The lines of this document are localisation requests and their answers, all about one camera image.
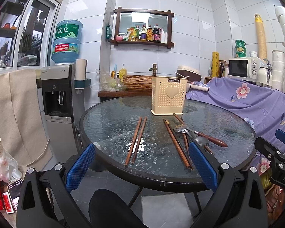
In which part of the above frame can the brown chopstick under spoon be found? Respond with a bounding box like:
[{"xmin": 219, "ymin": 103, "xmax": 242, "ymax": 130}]
[{"xmin": 179, "ymin": 123, "xmax": 214, "ymax": 156}]

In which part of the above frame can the purple floral cloth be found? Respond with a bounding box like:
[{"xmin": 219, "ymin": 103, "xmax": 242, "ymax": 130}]
[{"xmin": 183, "ymin": 78, "xmax": 285, "ymax": 174}]

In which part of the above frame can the dark wooden counter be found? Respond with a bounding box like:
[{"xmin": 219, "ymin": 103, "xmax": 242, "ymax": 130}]
[{"xmin": 98, "ymin": 89, "xmax": 152, "ymax": 98}]

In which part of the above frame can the long brown chopstick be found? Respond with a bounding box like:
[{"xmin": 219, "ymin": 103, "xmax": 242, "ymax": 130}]
[{"xmin": 163, "ymin": 120, "xmax": 191, "ymax": 169}]

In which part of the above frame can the cream plastic utensil holder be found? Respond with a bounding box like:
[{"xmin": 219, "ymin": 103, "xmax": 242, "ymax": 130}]
[{"xmin": 151, "ymin": 76, "xmax": 188, "ymax": 116}]

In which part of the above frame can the tall paper cup stack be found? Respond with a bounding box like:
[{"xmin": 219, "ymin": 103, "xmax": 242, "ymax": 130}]
[{"xmin": 254, "ymin": 13, "xmax": 267, "ymax": 60}]

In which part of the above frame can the white kettle jug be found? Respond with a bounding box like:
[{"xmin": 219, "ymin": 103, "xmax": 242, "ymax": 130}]
[{"xmin": 256, "ymin": 59, "xmax": 272, "ymax": 88}]

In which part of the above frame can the wooden framed mirror shelf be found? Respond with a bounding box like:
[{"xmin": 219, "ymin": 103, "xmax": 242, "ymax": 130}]
[{"xmin": 111, "ymin": 7, "xmax": 174, "ymax": 49}]

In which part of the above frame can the green noodle cup stack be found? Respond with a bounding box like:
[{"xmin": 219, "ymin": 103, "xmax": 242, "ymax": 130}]
[{"xmin": 235, "ymin": 40, "xmax": 247, "ymax": 58}]

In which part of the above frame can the woven rim basin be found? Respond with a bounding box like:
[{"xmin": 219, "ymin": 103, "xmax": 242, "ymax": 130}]
[{"xmin": 123, "ymin": 75, "xmax": 152, "ymax": 91}]

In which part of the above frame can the blue water jug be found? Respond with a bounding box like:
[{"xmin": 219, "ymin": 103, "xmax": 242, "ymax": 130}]
[{"xmin": 51, "ymin": 20, "xmax": 83, "ymax": 64}]

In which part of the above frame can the black gold-tipped chopstick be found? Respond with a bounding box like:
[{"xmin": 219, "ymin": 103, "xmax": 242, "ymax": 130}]
[{"xmin": 167, "ymin": 120, "xmax": 193, "ymax": 171}]

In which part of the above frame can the brown wooden chopstick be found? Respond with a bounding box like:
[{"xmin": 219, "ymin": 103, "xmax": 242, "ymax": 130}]
[
  {"xmin": 131, "ymin": 116, "xmax": 147, "ymax": 165},
  {"xmin": 124, "ymin": 117, "xmax": 142, "ymax": 167}
]

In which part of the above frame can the white microwave oven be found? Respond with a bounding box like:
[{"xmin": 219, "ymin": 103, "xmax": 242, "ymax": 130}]
[{"xmin": 228, "ymin": 57, "xmax": 264, "ymax": 82}]

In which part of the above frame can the brown rice cooker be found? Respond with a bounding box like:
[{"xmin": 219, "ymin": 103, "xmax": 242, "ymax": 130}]
[{"xmin": 176, "ymin": 65, "xmax": 202, "ymax": 82}]

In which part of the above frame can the yellow soap bottle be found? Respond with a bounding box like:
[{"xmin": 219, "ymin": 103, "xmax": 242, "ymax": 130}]
[{"xmin": 119, "ymin": 63, "xmax": 127, "ymax": 82}]

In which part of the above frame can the round glass table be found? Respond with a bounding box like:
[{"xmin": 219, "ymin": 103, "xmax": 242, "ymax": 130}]
[{"xmin": 78, "ymin": 96, "xmax": 257, "ymax": 193}]

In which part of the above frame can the white pan with lid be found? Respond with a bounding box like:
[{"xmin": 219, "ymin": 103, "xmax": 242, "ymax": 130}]
[{"xmin": 186, "ymin": 82, "xmax": 209, "ymax": 92}]

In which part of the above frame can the beige curtain cloth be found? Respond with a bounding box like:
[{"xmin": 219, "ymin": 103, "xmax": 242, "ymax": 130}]
[{"xmin": 0, "ymin": 69, "xmax": 52, "ymax": 170}]

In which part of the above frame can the paper cup dispenser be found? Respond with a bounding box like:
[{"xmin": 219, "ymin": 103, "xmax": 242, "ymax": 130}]
[{"xmin": 74, "ymin": 59, "xmax": 91, "ymax": 94}]

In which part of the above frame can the clear plastic bag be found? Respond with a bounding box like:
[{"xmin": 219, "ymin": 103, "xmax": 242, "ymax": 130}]
[{"xmin": 90, "ymin": 70, "xmax": 127, "ymax": 92}]

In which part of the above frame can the dark soy sauce bottle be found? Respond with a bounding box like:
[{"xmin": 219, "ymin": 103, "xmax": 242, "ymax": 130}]
[{"xmin": 152, "ymin": 24, "xmax": 161, "ymax": 43}]

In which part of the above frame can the thin brown chopstick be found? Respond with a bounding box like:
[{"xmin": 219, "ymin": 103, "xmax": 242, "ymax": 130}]
[{"xmin": 173, "ymin": 113, "xmax": 188, "ymax": 132}]

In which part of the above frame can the smartphone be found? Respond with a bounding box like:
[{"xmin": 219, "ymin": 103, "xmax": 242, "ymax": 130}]
[{"xmin": 7, "ymin": 179, "xmax": 23, "ymax": 211}]

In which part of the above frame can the silver metal spoon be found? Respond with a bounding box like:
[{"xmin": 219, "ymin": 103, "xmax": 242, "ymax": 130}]
[{"xmin": 173, "ymin": 125, "xmax": 208, "ymax": 146}]

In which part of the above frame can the grey water dispenser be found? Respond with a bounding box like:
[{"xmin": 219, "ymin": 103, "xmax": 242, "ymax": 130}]
[{"xmin": 40, "ymin": 64, "xmax": 84, "ymax": 163}]

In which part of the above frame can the wooden handled spoon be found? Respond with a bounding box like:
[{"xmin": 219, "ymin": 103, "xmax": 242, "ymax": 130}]
[{"xmin": 192, "ymin": 130, "xmax": 227, "ymax": 148}]

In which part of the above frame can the bronze faucet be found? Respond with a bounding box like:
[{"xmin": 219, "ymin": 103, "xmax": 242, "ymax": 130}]
[{"xmin": 148, "ymin": 63, "xmax": 158, "ymax": 76}]

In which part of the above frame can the yellow wrapped roll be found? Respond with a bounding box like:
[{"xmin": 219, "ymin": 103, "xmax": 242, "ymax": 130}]
[{"xmin": 211, "ymin": 51, "xmax": 220, "ymax": 77}]

